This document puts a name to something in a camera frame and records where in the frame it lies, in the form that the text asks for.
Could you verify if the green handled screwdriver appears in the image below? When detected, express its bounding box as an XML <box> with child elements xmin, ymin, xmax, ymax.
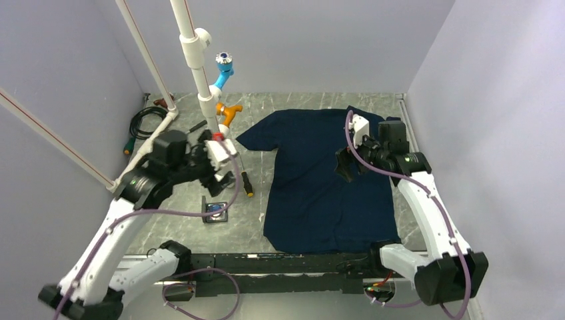
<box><xmin>123</xmin><ymin>137</ymin><xmax>136</xmax><ymax>155</ymax></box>

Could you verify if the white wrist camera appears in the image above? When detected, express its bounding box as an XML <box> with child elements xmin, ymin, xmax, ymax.
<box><xmin>205</xmin><ymin>132</ymin><xmax>239</xmax><ymax>181</ymax></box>
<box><xmin>348</xmin><ymin>114</ymin><xmax>370</xmax><ymax>148</ymax></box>

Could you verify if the yellow black screwdriver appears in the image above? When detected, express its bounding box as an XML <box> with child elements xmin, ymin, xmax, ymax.
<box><xmin>239</xmin><ymin>156</ymin><xmax>254</xmax><ymax>197</ymax></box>

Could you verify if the blue faucet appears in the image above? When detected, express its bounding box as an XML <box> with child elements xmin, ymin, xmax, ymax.
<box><xmin>209</xmin><ymin>51</ymin><xmax>234</xmax><ymax>100</ymax></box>

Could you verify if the white PVC pipe frame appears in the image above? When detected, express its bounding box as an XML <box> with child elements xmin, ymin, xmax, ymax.
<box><xmin>0</xmin><ymin>0</ymin><xmax>233</xmax><ymax>193</ymax></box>

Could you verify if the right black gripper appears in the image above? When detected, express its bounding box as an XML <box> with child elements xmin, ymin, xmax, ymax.
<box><xmin>334</xmin><ymin>128</ymin><xmax>388</xmax><ymax>182</ymax></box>

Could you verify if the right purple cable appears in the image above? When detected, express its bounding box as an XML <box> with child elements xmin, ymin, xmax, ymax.
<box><xmin>344</xmin><ymin>110</ymin><xmax>472</xmax><ymax>320</ymax></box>

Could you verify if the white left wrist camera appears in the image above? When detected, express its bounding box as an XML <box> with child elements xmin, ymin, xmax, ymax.
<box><xmin>205</xmin><ymin>132</ymin><xmax>239</xmax><ymax>181</ymax></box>

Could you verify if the aluminium rail frame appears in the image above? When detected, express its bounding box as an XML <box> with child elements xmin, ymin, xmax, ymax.
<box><xmin>115</xmin><ymin>251</ymin><xmax>482</xmax><ymax>320</ymax></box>

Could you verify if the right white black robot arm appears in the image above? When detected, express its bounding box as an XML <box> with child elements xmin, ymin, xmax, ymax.
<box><xmin>334</xmin><ymin>113</ymin><xmax>489</xmax><ymax>307</ymax></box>

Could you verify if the brown handled tool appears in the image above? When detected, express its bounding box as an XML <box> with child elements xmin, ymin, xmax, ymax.
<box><xmin>153</xmin><ymin>98</ymin><xmax>168</xmax><ymax>109</ymax></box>

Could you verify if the orange faucet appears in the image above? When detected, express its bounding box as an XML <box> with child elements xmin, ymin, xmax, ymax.
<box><xmin>216</xmin><ymin>102</ymin><xmax>243</xmax><ymax>127</ymax></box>

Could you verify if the navy blue t-shirt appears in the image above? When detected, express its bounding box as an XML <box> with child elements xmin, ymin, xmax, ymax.
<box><xmin>237</xmin><ymin>109</ymin><xmax>400</xmax><ymax>254</ymax></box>

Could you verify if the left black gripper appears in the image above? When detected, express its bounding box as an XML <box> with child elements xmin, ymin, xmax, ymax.
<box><xmin>169</xmin><ymin>130</ymin><xmax>235</xmax><ymax>195</ymax></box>

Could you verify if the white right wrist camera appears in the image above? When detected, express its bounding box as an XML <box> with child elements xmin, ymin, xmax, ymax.
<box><xmin>348</xmin><ymin>114</ymin><xmax>370</xmax><ymax>148</ymax></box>

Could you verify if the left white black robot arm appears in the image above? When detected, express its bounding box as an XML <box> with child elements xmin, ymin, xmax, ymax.
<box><xmin>38</xmin><ymin>130</ymin><xmax>239</xmax><ymax>319</ymax></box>

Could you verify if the small square black tray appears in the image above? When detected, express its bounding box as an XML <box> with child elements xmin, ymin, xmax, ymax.
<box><xmin>201</xmin><ymin>196</ymin><xmax>229</xmax><ymax>224</ymax></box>

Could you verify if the small hammer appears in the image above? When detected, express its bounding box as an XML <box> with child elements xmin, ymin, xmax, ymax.
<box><xmin>187</xmin><ymin>120</ymin><xmax>207</xmax><ymax>134</ymax></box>

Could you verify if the coiled black cable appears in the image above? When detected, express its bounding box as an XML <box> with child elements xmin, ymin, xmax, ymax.
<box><xmin>129</xmin><ymin>105</ymin><xmax>169</xmax><ymax>141</ymax></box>

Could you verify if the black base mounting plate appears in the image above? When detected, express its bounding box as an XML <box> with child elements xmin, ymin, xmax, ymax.
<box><xmin>176</xmin><ymin>251</ymin><xmax>409</xmax><ymax>297</ymax></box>

